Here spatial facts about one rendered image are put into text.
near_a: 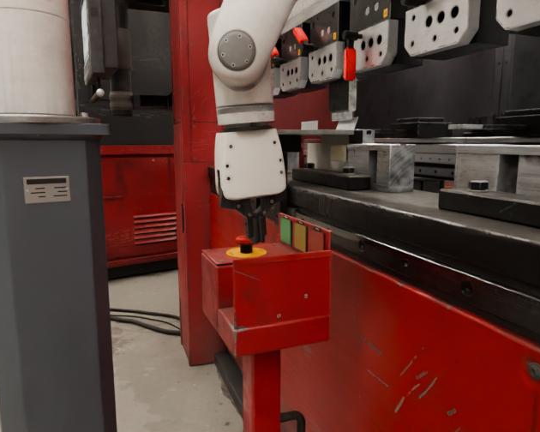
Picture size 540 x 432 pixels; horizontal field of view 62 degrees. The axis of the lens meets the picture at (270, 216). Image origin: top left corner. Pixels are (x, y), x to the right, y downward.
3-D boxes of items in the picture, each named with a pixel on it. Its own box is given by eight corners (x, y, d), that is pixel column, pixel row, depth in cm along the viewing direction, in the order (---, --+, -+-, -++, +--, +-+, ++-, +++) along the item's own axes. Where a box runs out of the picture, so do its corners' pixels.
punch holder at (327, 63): (308, 84, 117) (309, 17, 115) (337, 86, 120) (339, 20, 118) (335, 76, 103) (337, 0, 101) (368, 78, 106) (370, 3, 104)
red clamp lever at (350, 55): (340, 81, 94) (341, 31, 92) (357, 81, 95) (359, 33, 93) (345, 80, 92) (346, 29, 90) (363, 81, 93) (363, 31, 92)
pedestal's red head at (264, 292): (202, 312, 85) (200, 217, 82) (280, 301, 91) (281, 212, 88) (234, 358, 66) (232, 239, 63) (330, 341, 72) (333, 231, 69)
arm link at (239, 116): (264, 106, 72) (265, 125, 72) (209, 110, 69) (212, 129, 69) (285, 102, 64) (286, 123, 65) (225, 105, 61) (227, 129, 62)
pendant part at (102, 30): (84, 85, 218) (79, 6, 212) (111, 87, 223) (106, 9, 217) (91, 73, 178) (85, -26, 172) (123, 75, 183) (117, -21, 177)
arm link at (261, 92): (273, 101, 61) (273, 105, 70) (266, -3, 59) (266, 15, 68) (212, 106, 61) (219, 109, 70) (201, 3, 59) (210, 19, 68)
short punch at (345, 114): (328, 121, 115) (329, 82, 114) (335, 121, 116) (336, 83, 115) (348, 119, 106) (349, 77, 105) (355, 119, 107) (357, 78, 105)
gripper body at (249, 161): (268, 119, 72) (274, 189, 74) (206, 124, 68) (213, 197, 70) (288, 117, 65) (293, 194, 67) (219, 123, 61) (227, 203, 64)
